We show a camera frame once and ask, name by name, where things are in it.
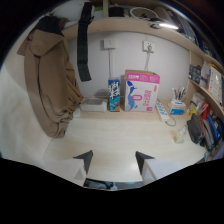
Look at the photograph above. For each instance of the blue bag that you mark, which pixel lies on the blue bag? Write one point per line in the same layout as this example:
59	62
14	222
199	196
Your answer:
212	128

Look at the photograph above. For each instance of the black pouch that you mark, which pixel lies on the black pouch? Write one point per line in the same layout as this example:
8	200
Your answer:
195	128

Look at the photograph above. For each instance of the white wall socket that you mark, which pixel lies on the white wall socket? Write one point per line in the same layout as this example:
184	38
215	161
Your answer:
148	46

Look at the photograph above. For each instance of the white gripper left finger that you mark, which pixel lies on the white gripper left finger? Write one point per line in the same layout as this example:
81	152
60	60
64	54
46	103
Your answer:
71	167

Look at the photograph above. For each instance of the clear Clinique bottle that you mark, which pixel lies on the clear Clinique bottle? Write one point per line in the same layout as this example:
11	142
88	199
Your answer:
180	135

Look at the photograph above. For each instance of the white power strip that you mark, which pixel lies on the white power strip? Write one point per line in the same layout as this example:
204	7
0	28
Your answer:
162	112

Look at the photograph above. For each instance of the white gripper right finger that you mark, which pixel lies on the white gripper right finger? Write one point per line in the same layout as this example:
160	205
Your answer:
156	166

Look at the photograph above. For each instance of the wooden side shelf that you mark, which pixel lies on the wooden side shelf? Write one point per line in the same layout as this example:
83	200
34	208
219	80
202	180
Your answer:
208	95

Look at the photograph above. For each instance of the white flat box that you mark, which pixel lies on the white flat box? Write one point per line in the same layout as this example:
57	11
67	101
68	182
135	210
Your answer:
93	104

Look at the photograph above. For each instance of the brown hanging coat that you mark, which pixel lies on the brown hanging coat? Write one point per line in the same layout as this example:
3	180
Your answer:
50	80

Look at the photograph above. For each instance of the pink and white cardboard box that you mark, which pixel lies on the pink and white cardboard box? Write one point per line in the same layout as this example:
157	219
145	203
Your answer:
141	91

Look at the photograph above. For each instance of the blue and white pen holder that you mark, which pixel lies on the blue and white pen holder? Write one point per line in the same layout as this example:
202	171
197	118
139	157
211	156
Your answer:
176	106

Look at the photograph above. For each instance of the blue patterned carton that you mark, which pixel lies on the blue patterned carton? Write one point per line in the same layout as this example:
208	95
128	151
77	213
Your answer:
114	94

